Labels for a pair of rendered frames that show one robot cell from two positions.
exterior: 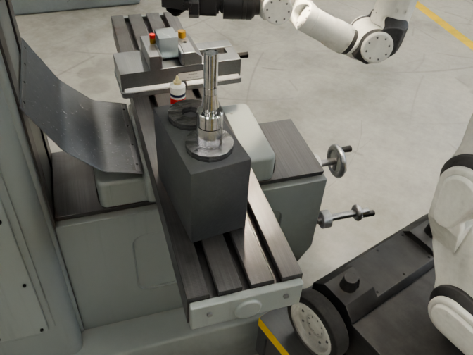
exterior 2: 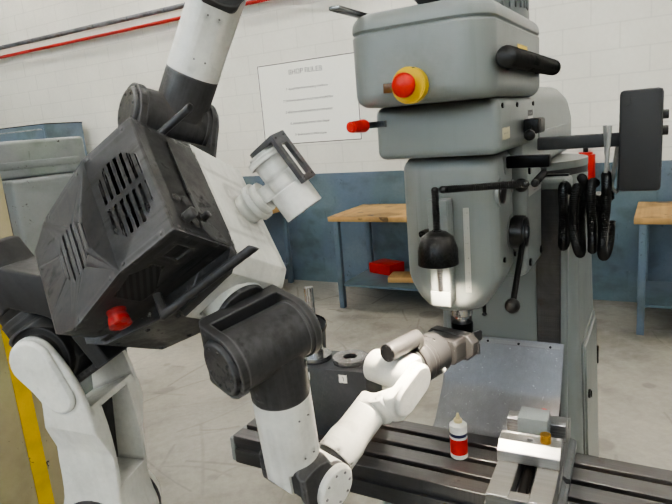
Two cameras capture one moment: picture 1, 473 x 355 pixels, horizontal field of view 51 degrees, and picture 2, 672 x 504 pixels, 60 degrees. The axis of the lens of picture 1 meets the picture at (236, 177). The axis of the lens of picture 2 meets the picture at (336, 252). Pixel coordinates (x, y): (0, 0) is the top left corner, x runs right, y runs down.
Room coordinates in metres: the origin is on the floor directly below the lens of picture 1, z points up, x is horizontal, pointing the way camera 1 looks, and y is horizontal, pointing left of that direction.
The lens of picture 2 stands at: (1.86, -0.81, 1.71)
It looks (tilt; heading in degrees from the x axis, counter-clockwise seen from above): 12 degrees down; 140
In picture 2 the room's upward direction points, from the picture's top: 5 degrees counter-clockwise
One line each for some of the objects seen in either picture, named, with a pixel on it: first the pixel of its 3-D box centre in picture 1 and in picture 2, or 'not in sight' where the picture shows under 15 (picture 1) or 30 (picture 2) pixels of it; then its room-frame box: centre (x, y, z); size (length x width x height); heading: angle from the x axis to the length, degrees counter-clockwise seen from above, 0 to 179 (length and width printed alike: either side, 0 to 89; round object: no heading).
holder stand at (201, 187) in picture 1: (200, 165); (335, 390); (0.76, 0.08, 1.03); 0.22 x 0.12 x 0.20; 27
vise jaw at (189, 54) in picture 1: (186, 48); (530, 449); (1.27, 0.17, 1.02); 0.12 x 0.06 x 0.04; 22
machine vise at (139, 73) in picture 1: (177, 60); (532, 457); (1.26, 0.19, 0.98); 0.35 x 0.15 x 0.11; 112
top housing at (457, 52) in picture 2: not in sight; (454, 61); (1.10, 0.18, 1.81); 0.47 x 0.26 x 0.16; 110
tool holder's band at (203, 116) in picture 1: (210, 112); not in sight; (0.71, 0.05, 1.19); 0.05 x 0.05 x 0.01
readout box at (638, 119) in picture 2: not in sight; (644, 137); (1.32, 0.56, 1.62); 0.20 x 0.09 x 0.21; 110
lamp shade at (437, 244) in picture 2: not in sight; (437, 247); (1.20, -0.01, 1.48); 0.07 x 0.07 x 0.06
